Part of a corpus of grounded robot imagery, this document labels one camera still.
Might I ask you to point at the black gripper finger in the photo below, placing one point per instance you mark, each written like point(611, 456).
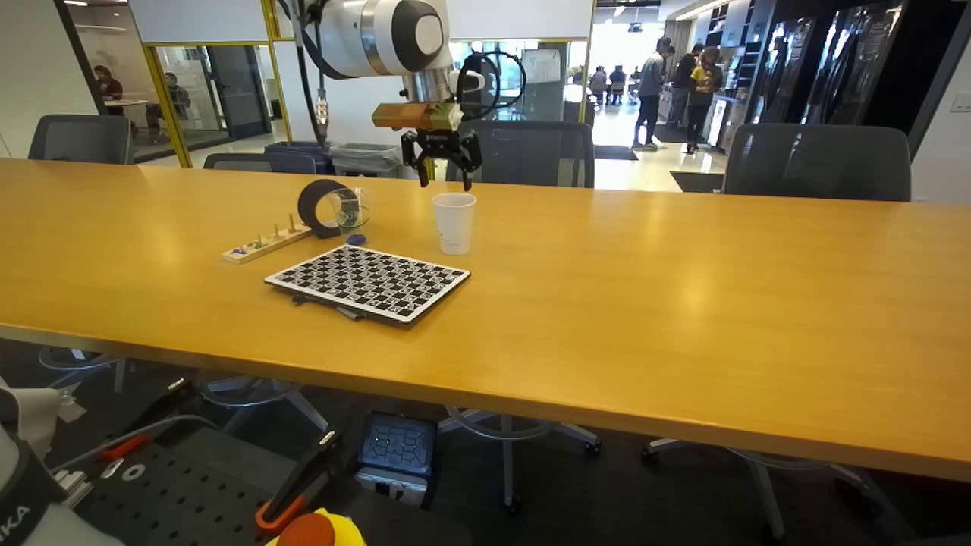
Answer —
point(470, 160)
point(414, 160)

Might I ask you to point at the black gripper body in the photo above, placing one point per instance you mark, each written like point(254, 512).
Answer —
point(442, 147)

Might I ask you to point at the blue disc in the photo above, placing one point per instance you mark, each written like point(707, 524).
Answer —
point(356, 242)

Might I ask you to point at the white black robot base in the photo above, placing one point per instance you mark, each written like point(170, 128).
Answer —
point(16, 505)

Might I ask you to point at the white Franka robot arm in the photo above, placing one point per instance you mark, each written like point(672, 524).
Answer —
point(369, 35)

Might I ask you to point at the white paper cup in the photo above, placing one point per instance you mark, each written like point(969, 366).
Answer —
point(453, 228)

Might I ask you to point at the clear glass cup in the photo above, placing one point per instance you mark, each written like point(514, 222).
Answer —
point(362, 208)

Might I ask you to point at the black tape roll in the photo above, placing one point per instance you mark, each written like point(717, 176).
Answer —
point(305, 209)

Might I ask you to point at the dark floor mat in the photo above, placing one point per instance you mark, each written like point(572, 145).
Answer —
point(618, 153)
point(700, 184)

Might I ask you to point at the white hanging panel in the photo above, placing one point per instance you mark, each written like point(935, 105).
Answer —
point(199, 20)
point(527, 20)

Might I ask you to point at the gray board support piece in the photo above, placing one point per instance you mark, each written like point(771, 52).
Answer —
point(347, 310)

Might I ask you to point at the wooden number puzzle strip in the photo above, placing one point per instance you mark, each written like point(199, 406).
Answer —
point(260, 247)

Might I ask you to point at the person in dark clothes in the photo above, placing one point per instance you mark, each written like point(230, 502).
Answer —
point(650, 96)

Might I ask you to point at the person in yellow shirt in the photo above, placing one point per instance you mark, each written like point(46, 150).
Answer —
point(700, 87)

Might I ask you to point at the seated person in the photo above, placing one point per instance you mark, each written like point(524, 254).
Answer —
point(106, 87)
point(180, 96)

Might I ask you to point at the office chair base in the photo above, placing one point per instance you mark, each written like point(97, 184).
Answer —
point(120, 374)
point(306, 409)

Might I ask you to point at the black office chair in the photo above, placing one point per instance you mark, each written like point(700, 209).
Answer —
point(755, 475)
point(508, 444)

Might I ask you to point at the gray floor power box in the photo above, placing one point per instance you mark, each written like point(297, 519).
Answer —
point(396, 449)

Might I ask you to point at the black orange clamp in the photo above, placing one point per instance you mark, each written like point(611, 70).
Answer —
point(305, 475)

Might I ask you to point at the black angled bar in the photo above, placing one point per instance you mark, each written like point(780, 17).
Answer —
point(167, 404)

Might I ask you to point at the yellow red emergency stop button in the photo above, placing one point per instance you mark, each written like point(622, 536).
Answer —
point(313, 531)

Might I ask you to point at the black glass door refrigerators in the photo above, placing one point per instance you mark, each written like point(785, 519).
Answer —
point(851, 62)

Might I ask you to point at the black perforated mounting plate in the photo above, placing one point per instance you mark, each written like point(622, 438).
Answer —
point(193, 496)

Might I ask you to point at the brown wrist camera box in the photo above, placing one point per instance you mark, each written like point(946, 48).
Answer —
point(414, 113)

